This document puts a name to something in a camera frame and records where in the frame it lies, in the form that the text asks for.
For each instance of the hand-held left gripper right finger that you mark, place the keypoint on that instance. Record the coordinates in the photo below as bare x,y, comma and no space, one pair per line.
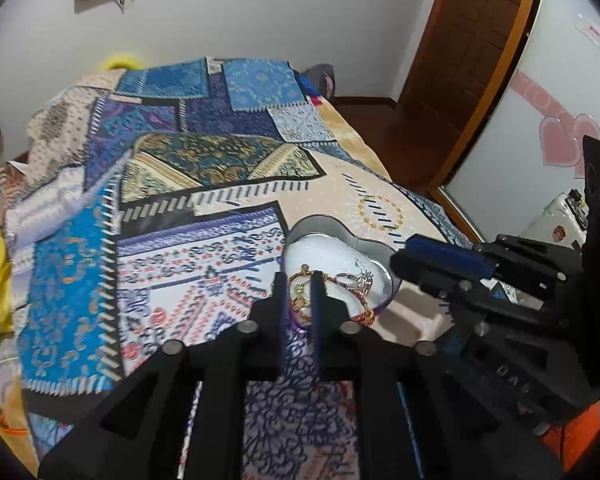
316,320

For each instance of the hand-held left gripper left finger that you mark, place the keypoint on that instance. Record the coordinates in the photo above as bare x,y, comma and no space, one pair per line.
279,320

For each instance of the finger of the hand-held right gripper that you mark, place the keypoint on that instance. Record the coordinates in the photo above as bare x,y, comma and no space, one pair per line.
447,252
425,275

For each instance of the purple heart-shaped tin box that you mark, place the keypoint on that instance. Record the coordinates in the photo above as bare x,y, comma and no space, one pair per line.
320,250

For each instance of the small clutter on suitcase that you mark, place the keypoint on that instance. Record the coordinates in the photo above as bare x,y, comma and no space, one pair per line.
575,199

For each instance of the pink heart sticker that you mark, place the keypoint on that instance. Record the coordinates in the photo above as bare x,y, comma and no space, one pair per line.
560,140

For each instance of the patchwork patterned blanket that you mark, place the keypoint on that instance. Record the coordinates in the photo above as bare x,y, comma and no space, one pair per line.
190,185

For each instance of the brown wooden door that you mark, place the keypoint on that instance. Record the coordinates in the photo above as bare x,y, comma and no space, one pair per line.
460,60

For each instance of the white sliding wardrobe door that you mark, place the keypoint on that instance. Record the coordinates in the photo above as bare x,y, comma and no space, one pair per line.
570,85

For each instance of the dark bag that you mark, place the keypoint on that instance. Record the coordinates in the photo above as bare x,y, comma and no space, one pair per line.
320,80

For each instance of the yellow round object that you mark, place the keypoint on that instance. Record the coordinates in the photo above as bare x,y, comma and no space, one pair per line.
120,61

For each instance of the orange striped cloth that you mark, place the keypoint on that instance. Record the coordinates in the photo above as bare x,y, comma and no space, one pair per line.
0,200

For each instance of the small square wall sign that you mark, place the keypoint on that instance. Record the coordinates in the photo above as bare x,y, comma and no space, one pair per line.
592,30

